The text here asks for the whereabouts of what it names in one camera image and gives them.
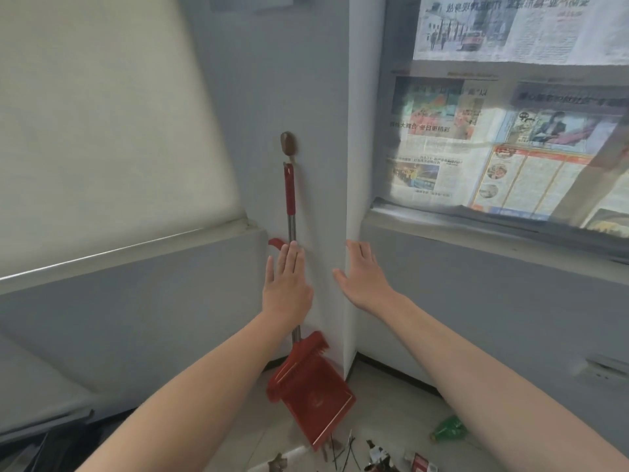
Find person's right hand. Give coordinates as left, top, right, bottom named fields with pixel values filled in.
left=333, top=240, right=401, bottom=313

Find person's left hand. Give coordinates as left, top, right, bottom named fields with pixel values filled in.
left=262, top=241, right=314, bottom=335

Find person's right forearm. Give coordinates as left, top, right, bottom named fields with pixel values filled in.
left=366, top=294, right=629, bottom=472

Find newspaper sheet with orange table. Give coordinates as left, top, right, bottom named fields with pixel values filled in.
left=468, top=82, right=629, bottom=223

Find red long-handled dustpan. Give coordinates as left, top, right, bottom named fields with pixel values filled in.
left=266, top=162, right=357, bottom=453

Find black cable ties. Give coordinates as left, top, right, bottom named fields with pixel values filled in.
left=323, top=429, right=358, bottom=472

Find grey window sill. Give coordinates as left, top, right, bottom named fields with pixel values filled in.
left=361, top=197, right=629, bottom=267

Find white roller blind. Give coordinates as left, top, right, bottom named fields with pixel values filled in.
left=0, top=0, right=248, bottom=283

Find black bag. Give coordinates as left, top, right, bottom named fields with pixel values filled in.
left=27, top=426, right=101, bottom=472

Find brown glass bottle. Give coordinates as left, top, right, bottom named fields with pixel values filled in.
left=365, top=439, right=395, bottom=472

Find white wall socket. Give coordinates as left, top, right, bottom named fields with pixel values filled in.
left=584, top=355, right=629, bottom=380

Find newspaper sheet with colourful pictures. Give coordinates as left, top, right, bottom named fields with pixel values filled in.
left=385, top=76, right=503, bottom=208

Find green plastic bottle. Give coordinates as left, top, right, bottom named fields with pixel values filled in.
left=429, top=415, right=468, bottom=444

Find person's left forearm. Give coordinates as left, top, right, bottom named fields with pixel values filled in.
left=74, top=312, right=301, bottom=472

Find newspaper sheet with street photo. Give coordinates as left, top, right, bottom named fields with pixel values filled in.
left=412, top=0, right=629, bottom=67

